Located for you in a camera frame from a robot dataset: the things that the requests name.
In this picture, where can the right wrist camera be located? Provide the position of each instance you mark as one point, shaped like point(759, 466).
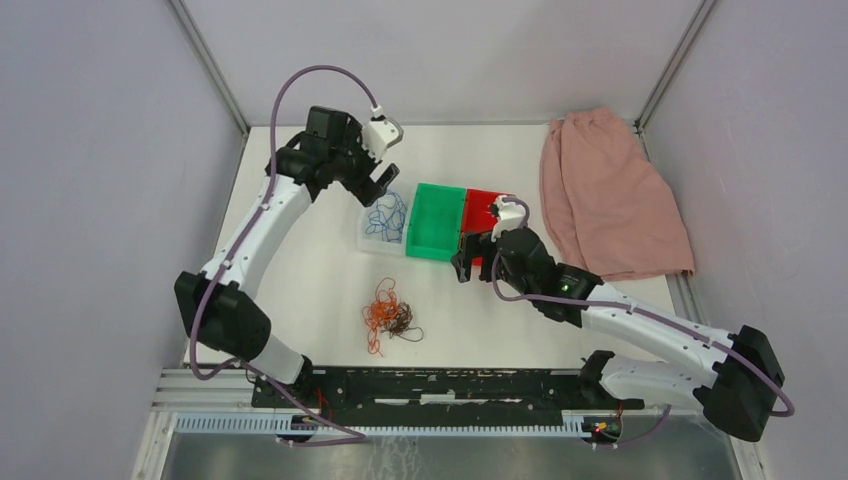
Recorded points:
point(511, 212)

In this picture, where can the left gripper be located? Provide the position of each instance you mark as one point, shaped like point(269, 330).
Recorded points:
point(365, 189)

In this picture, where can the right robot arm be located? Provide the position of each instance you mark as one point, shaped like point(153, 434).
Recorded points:
point(733, 378)

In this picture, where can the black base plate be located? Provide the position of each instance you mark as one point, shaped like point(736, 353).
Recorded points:
point(442, 397)

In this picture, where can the clear plastic bin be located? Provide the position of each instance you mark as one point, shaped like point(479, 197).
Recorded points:
point(382, 228)

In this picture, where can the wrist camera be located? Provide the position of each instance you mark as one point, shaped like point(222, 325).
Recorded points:
point(379, 135)
point(511, 212)

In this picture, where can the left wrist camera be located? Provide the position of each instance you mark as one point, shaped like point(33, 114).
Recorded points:
point(379, 135)

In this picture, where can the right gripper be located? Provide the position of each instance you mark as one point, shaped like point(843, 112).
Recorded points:
point(474, 245)

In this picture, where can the pink cloth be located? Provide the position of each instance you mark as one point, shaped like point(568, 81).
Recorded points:
point(604, 205)

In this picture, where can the green plastic bin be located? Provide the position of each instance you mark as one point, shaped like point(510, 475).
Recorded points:
point(434, 224)

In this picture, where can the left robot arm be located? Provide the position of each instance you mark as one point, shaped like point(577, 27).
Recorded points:
point(217, 304)

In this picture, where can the red plastic bin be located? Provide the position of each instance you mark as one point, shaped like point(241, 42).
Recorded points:
point(477, 215)

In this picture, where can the white slotted cable duct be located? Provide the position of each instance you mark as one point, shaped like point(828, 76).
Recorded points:
point(288, 425)

